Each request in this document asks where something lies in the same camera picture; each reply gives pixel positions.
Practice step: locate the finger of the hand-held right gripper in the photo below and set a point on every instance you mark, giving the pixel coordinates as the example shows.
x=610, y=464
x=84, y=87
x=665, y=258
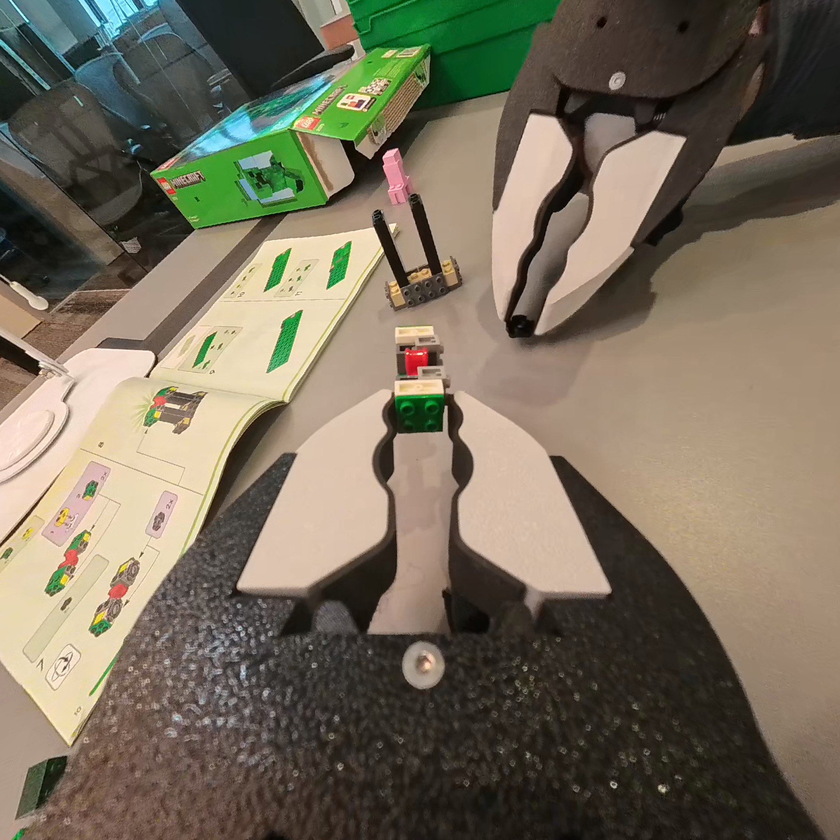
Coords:
x=630, y=190
x=525, y=197

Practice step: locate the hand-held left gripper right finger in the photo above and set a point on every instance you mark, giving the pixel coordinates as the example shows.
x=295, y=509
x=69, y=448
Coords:
x=525, y=518

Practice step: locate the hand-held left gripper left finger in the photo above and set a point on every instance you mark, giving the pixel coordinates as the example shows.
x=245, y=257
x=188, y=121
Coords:
x=315, y=518

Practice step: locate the black round toy brick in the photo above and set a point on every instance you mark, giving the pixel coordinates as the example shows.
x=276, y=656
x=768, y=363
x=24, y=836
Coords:
x=521, y=326

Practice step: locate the multicoloured toy brick assembly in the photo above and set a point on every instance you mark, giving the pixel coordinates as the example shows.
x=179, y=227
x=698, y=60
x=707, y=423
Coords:
x=420, y=407

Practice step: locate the person's right forearm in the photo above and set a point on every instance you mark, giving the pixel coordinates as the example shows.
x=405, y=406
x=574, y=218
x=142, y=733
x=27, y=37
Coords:
x=800, y=65

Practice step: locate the grey desk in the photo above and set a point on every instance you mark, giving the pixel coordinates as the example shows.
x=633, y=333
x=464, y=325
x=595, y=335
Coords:
x=689, y=426

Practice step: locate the green plastic bin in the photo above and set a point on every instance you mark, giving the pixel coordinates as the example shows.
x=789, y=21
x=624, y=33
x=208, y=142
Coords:
x=426, y=8
x=446, y=36
x=472, y=79

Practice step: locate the pink toy pig figure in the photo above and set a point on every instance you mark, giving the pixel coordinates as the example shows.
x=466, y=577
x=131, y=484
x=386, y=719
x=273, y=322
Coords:
x=396, y=177

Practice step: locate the toy brick instruction booklet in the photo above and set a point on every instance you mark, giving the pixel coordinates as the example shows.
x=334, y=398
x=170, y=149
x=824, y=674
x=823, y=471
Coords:
x=164, y=472

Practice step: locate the green toy brick box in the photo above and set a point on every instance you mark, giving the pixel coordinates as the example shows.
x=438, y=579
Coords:
x=249, y=170

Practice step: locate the black office chair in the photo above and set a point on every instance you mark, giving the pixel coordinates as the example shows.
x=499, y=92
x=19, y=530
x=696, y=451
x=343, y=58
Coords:
x=262, y=33

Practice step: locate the dark green toy brick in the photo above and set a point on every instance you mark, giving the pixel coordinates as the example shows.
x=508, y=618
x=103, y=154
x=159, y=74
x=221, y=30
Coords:
x=46, y=784

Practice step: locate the grey office chair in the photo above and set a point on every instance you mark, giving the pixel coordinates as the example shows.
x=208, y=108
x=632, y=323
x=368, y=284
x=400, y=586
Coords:
x=164, y=79
x=72, y=151

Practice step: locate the black post toy brick frame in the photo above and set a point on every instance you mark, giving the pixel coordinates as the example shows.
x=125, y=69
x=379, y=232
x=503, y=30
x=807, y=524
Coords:
x=423, y=289

